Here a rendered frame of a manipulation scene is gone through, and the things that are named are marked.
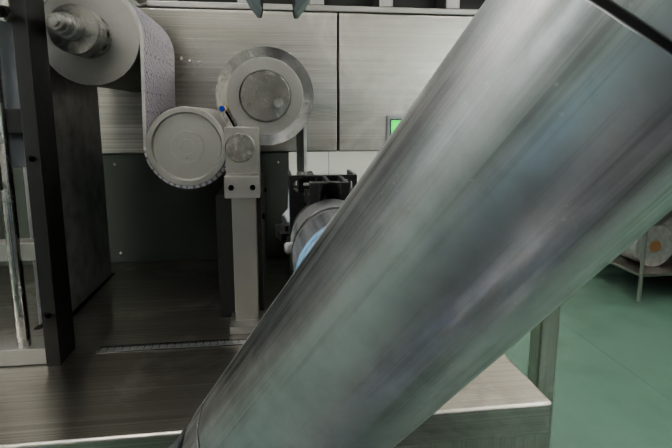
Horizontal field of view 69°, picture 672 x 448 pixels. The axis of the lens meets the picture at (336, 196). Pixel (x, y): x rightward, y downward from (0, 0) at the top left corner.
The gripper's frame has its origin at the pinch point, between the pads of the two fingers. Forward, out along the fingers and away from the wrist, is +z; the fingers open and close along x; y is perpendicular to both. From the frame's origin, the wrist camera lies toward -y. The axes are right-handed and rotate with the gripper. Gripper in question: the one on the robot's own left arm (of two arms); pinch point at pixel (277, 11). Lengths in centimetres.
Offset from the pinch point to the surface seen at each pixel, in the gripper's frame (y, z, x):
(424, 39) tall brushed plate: 35, 35, -33
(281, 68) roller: 6.4, 15.4, -0.6
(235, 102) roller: 2.6, 18.6, 6.3
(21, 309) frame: -25.1, 26.9, 33.4
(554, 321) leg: -12, 96, -79
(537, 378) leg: -26, 107, -75
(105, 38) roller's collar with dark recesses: 8.3, 12.0, 23.7
